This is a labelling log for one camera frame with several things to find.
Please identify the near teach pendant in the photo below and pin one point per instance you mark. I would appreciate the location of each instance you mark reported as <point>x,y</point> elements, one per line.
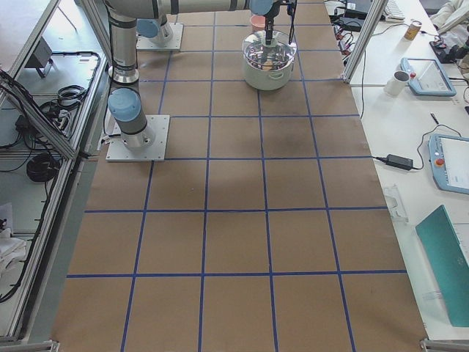
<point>449,162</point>

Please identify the black power adapter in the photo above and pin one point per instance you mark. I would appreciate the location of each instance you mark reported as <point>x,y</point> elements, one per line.
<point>399,162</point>

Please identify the far teach pendant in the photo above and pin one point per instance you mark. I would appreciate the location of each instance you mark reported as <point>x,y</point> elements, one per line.
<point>429,77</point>

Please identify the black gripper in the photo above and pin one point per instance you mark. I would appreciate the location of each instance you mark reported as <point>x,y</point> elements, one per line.
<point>270,14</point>

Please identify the glass pot lid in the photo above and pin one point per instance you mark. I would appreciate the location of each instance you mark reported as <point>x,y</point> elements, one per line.
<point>273,57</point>

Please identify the white mug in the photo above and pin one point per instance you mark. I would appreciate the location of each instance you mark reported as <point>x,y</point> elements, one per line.
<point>396,83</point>

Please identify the pale green steel pot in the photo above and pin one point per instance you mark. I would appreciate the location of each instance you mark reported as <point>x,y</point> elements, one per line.
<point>267,80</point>

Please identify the black pen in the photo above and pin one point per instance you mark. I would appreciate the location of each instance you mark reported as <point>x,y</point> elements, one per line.
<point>434,118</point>

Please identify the yellow can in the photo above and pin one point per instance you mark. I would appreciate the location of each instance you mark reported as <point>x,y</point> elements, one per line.
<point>412,30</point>

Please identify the pink bowl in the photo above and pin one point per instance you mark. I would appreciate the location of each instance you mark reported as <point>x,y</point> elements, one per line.
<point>257,23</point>

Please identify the green folder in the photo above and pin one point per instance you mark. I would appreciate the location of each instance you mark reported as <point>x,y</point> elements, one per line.
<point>448,263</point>

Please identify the teach pendant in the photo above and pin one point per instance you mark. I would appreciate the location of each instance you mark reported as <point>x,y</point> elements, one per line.
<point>429,77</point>
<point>449,162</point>

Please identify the power strip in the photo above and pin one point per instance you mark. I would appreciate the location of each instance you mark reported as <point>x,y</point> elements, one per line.
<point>345,41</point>

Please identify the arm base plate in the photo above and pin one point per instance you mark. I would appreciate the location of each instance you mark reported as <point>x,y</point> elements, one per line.
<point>143,44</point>
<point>149,145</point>

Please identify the aluminium frame post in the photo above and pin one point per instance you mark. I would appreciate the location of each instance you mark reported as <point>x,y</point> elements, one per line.
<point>369,25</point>

